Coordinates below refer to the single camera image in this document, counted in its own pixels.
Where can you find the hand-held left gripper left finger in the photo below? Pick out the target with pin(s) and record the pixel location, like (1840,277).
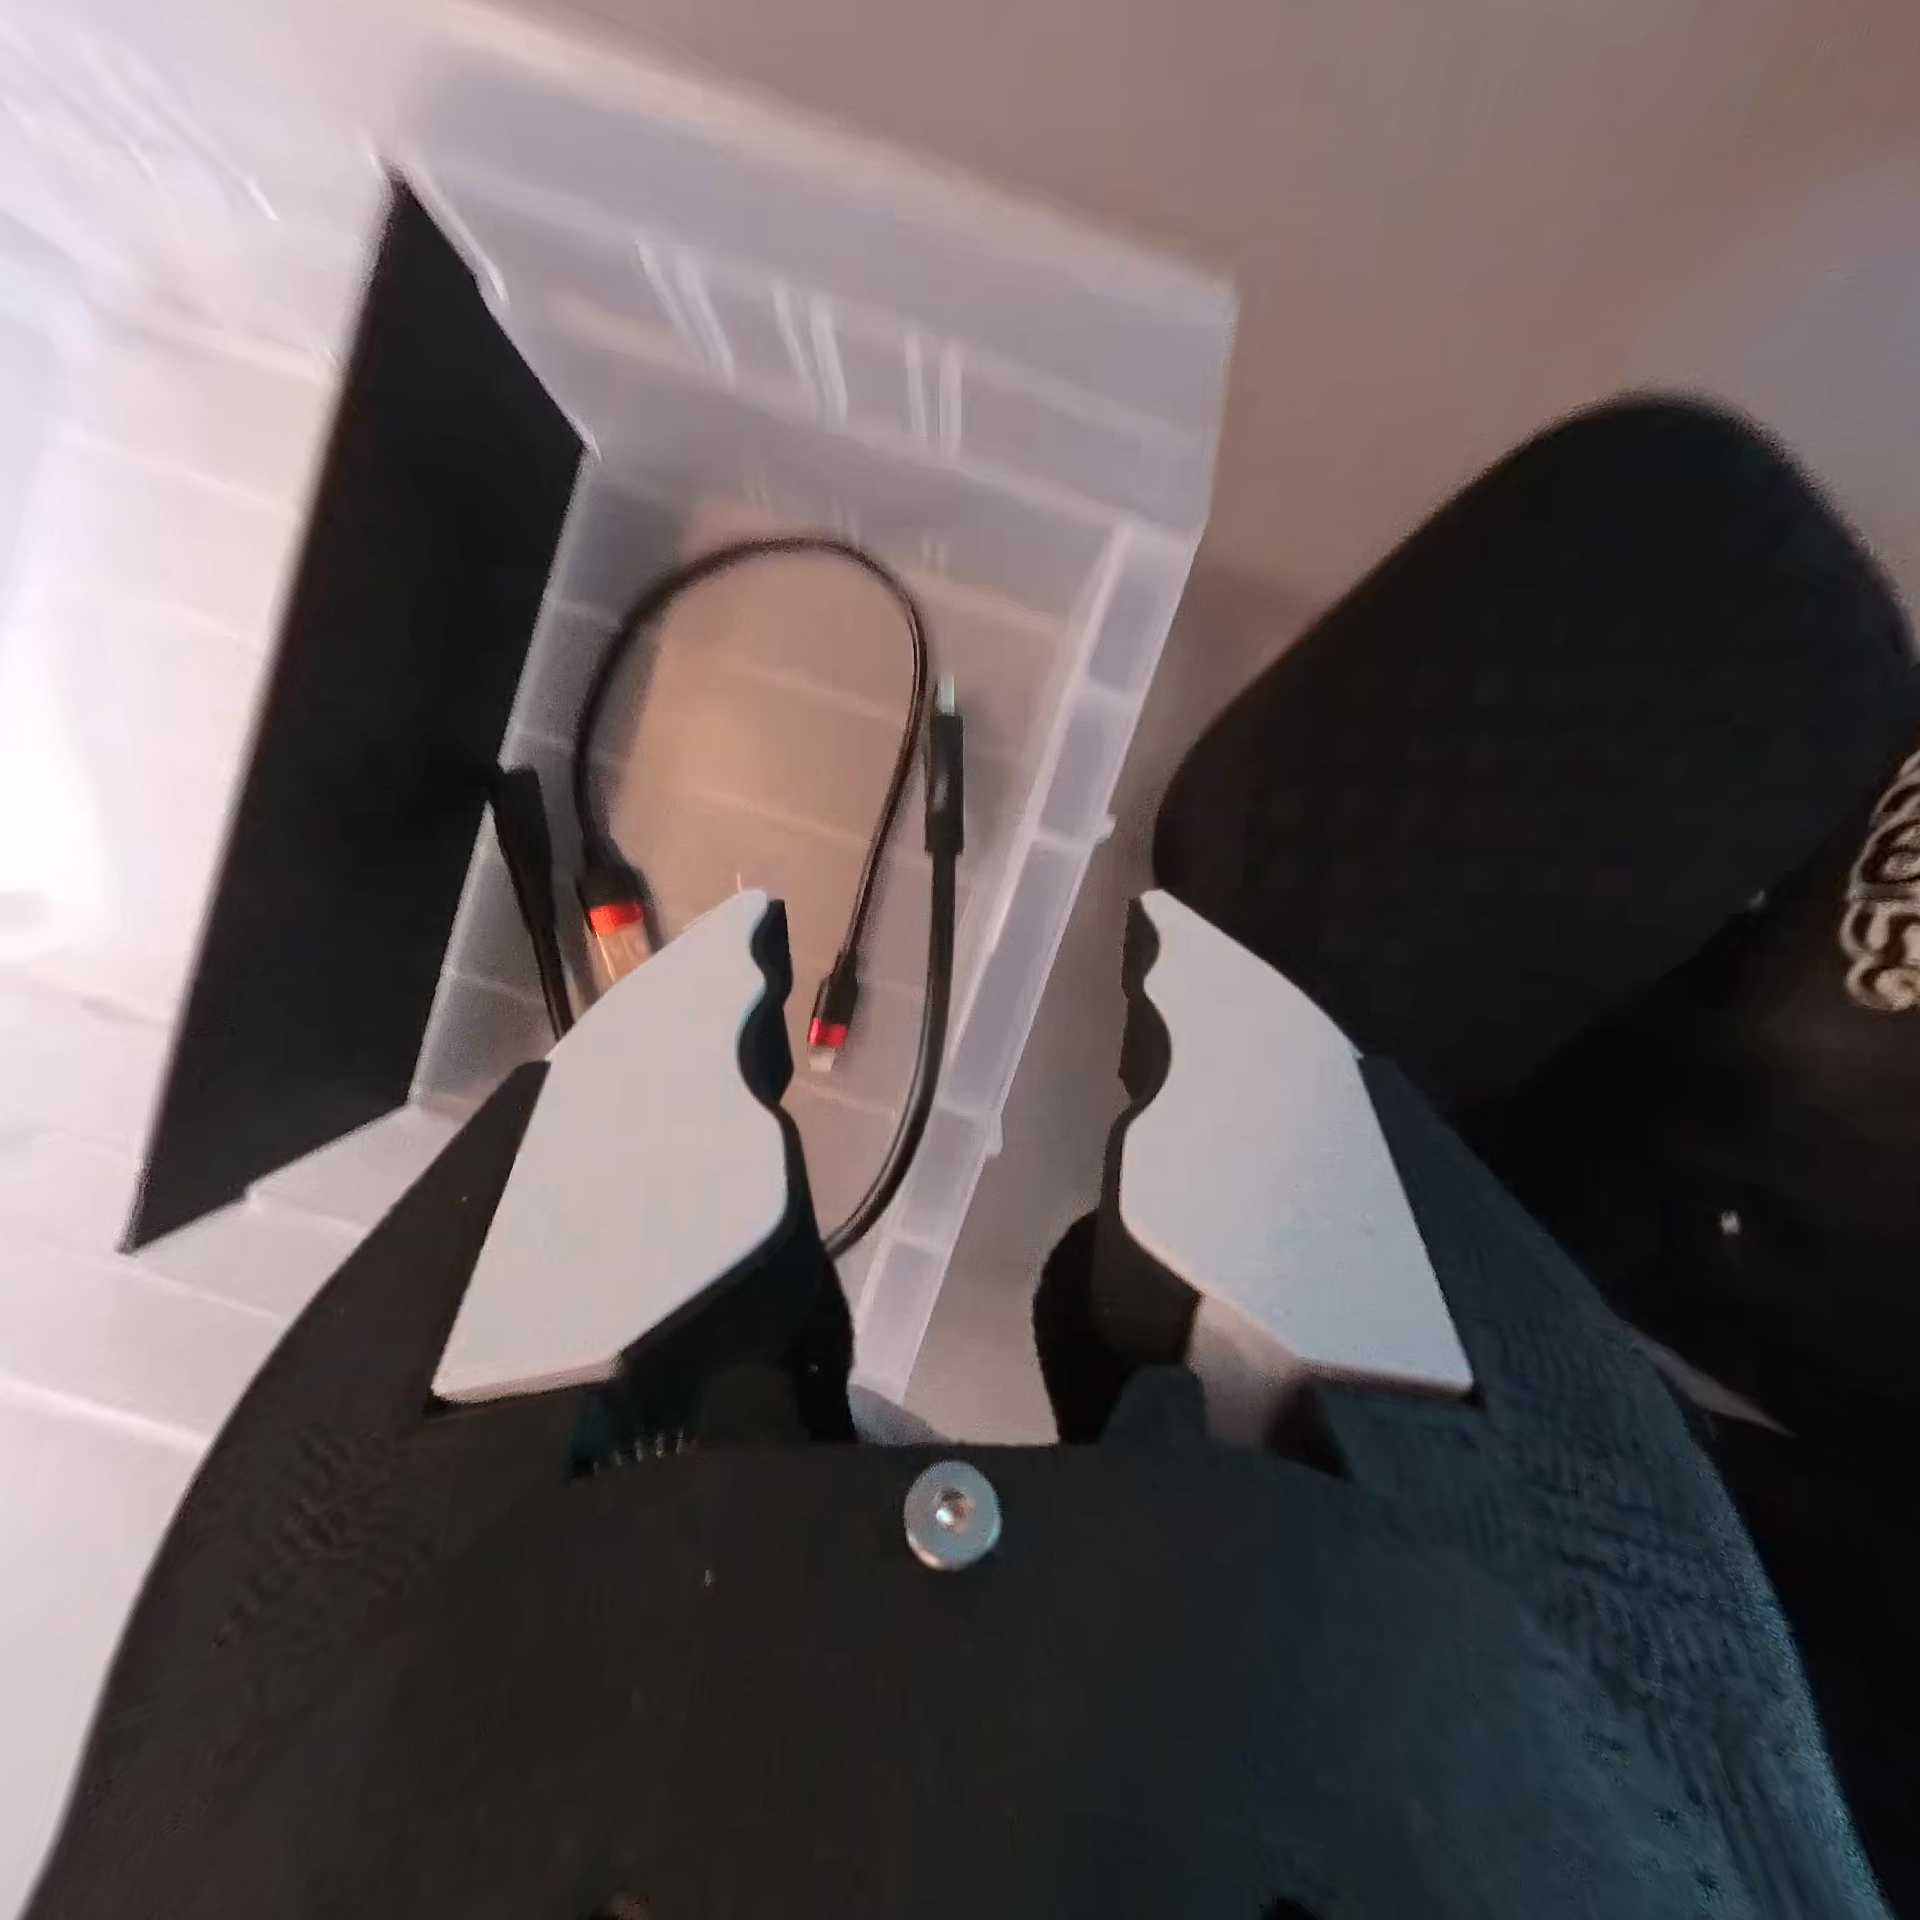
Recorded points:
(615,1200)

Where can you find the clear plastic bin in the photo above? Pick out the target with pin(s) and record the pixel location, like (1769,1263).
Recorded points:
(839,435)

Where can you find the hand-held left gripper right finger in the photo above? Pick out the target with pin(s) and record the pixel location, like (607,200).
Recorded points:
(1289,1200)

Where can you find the dark seat cushion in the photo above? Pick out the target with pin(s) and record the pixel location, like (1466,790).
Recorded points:
(1530,721)

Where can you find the black slim stick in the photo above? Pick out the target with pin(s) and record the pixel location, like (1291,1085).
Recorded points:
(528,855)

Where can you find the black box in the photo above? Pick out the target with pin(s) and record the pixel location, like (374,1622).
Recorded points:
(375,751)

